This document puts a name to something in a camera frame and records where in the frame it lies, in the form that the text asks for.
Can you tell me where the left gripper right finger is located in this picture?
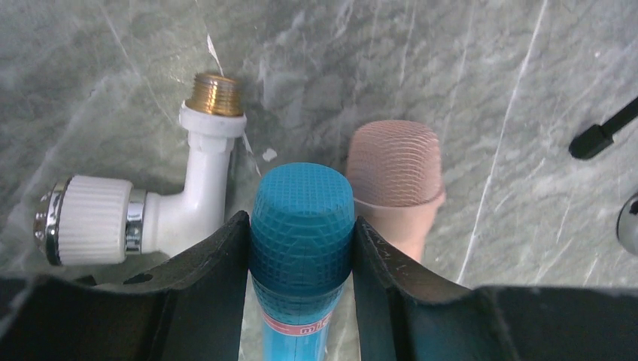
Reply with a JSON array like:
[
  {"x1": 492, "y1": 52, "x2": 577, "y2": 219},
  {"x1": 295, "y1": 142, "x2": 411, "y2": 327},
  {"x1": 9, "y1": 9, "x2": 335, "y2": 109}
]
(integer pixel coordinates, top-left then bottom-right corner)
[{"x1": 352, "y1": 218, "x2": 637, "y2": 360}]

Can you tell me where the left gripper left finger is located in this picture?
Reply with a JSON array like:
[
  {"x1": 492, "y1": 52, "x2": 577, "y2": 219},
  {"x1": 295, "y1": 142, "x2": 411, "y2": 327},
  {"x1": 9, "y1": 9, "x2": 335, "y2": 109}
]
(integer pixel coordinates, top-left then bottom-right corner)
[{"x1": 1, "y1": 211, "x2": 250, "y2": 360}]

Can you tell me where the blue microphone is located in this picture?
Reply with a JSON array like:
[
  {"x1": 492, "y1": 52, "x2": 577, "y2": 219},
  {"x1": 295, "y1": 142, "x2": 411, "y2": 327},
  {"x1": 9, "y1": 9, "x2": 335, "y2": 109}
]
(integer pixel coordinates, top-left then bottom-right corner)
[{"x1": 249, "y1": 162, "x2": 355, "y2": 360}]

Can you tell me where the pink microphone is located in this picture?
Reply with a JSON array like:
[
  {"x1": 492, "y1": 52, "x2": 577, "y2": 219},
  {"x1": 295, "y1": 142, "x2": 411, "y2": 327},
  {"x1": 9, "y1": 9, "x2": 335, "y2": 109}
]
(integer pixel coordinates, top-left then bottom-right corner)
[{"x1": 346, "y1": 120, "x2": 445, "y2": 262}]

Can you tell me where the black tripod mic stand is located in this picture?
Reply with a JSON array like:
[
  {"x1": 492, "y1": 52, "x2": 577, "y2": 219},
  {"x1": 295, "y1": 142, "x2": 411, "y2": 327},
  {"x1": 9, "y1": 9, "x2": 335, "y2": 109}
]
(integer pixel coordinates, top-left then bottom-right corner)
[{"x1": 568, "y1": 98, "x2": 637, "y2": 160}]

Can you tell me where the black round base stand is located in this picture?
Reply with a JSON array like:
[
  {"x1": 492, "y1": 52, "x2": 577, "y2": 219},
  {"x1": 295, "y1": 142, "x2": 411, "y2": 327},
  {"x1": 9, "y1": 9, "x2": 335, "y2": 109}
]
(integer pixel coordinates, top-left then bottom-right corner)
[{"x1": 616, "y1": 193, "x2": 637, "y2": 256}]

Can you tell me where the white plastic faucet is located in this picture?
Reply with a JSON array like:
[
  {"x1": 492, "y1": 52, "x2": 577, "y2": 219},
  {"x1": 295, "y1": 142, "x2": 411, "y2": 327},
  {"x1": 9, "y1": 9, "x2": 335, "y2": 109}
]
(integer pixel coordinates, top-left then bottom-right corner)
[{"x1": 33, "y1": 72, "x2": 247, "y2": 266}]

